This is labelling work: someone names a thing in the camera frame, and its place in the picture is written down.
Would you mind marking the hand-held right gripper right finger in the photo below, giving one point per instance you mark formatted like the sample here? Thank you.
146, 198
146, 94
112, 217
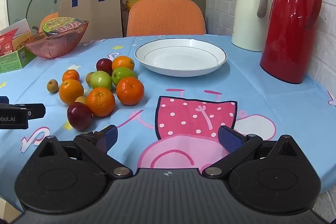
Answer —
228, 138

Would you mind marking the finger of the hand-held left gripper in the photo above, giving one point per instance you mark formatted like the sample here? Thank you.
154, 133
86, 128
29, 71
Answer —
35, 111
4, 99

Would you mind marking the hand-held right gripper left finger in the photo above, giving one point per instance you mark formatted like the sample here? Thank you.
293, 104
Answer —
111, 136

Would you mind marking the small brown kiwi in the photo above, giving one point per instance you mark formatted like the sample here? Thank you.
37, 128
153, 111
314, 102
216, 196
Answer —
52, 85
89, 79

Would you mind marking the large tangerine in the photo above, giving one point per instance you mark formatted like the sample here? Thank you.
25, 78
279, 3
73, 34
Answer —
130, 90
100, 102

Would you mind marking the dark red plum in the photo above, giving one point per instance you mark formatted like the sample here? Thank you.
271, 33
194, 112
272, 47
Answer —
79, 116
103, 65

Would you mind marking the smooth orange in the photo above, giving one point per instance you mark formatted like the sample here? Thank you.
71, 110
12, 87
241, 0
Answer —
70, 91
122, 62

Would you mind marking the brown longan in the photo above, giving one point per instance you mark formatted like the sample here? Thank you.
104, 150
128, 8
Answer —
80, 100

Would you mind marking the small tangerine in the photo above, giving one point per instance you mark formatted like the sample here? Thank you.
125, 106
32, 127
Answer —
71, 75

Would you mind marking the green apple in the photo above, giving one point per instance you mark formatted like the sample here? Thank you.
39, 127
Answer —
122, 74

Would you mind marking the white plate with blue rim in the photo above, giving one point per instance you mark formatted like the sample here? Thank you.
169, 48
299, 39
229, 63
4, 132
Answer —
181, 56

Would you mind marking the green carton box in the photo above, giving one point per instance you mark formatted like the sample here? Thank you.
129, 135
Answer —
15, 61

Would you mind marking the blue cartoon printed tablecloth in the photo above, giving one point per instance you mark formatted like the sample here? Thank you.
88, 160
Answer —
249, 87

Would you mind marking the red snack packet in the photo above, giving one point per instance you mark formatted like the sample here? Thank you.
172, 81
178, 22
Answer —
6, 43

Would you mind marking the yellow paper carton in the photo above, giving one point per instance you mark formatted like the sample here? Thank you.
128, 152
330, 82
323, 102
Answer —
22, 41

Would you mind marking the pink glass bowl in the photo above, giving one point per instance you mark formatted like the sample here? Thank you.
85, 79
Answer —
55, 45

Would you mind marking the white paper sheet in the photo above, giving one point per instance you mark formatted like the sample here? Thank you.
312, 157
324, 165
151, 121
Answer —
21, 26

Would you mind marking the instant noodle cup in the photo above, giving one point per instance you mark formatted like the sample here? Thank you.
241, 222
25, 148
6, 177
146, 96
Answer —
63, 24

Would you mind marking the brown cardboard box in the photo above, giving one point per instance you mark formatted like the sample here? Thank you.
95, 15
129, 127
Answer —
92, 14

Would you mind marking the red thermos jug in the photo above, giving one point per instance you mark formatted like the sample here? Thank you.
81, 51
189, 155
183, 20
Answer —
286, 29

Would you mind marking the white thermos jug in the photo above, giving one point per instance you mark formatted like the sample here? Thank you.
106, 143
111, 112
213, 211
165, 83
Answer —
246, 16

